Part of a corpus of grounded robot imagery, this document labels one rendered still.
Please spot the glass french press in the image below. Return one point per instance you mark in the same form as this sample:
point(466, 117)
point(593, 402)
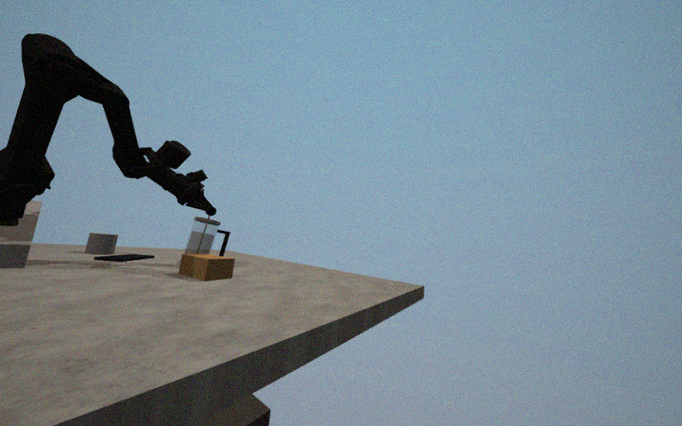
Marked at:
point(203, 234)

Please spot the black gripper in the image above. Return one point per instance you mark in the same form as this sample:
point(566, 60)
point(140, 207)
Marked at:
point(185, 193)

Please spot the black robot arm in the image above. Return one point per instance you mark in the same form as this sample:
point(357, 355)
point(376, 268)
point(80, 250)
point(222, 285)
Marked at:
point(54, 75)

